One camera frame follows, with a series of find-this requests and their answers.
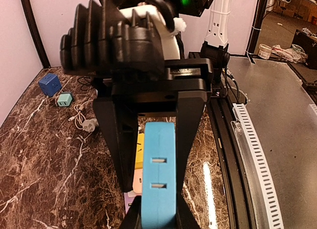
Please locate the left black frame post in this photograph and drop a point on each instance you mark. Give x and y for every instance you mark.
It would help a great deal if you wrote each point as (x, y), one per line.
(32, 25)

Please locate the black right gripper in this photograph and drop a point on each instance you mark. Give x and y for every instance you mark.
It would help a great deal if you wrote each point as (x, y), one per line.
(132, 55)

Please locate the purple power strip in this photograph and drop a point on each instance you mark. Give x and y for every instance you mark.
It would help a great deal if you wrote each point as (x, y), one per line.
(128, 199)

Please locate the white slotted cable duct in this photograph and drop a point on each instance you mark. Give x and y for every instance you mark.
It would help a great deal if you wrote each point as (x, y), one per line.
(260, 183)

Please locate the black front aluminium rail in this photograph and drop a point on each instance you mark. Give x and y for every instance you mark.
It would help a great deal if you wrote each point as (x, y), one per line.
(215, 187)

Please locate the teal small charger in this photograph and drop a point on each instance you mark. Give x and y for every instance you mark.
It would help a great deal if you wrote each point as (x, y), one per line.
(65, 99)

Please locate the blue adapter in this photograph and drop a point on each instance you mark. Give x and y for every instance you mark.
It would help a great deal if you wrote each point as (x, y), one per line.
(158, 202)

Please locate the white plastic tub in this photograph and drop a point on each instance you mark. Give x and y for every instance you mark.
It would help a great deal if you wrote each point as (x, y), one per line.
(264, 51)

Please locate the yellow cube socket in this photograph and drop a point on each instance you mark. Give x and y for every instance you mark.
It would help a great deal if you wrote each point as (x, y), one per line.
(139, 151)

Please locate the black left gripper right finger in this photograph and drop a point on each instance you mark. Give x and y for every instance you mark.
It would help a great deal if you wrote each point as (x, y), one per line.
(184, 217)

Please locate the pink charger plug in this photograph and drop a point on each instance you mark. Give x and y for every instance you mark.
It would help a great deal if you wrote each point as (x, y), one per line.
(137, 181)

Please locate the black frame post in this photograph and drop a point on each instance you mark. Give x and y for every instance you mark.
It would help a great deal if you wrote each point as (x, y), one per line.
(32, 25)
(256, 26)

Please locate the dark blue cube socket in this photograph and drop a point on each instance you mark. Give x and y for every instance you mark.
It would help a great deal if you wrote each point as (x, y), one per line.
(50, 84)

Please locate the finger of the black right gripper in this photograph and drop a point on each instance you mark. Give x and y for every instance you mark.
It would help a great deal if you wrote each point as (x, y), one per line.
(119, 127)
(189, 110)

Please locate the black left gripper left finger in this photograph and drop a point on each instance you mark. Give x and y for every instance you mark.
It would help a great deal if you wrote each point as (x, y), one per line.
(132, 220)

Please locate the right black frame post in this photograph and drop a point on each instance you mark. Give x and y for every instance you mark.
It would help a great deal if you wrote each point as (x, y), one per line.
(256, 26)

